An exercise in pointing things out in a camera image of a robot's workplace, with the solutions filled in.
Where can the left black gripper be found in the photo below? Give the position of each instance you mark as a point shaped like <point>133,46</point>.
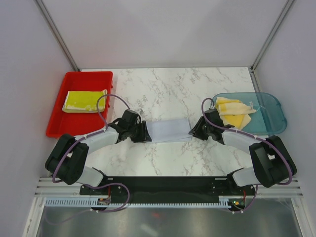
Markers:
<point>144,136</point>

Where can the red plastic bin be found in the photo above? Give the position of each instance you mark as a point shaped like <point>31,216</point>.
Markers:
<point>78,123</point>

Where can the cream towel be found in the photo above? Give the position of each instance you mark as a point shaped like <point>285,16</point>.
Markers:
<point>234,112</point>

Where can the white cable duct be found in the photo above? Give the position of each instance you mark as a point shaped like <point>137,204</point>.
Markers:
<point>101,202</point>

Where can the yellow patterned towel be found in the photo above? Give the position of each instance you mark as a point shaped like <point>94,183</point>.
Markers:
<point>82,101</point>

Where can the left aluminium frame post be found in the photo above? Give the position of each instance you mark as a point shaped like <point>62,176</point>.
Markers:
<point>57,35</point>

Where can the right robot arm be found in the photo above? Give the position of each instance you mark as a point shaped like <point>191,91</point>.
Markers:
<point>271,161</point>

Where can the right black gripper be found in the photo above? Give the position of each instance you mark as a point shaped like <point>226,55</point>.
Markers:
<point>196,130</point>

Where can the aluminium front rail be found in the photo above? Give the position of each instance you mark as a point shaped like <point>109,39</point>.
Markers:
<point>46,188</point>

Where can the aluminium frame post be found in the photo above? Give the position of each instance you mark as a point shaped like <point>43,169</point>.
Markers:
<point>57,35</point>
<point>273,32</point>

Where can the light blue white towel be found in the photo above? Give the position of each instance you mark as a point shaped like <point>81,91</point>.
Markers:
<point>167,131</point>

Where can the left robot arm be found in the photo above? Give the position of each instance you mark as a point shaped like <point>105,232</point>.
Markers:
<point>67,160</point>

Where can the blue transparent plastic tub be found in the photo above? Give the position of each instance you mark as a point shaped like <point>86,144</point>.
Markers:
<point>268,118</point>

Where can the right aluminium frame post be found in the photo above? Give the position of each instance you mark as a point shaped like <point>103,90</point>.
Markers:
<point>273,32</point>

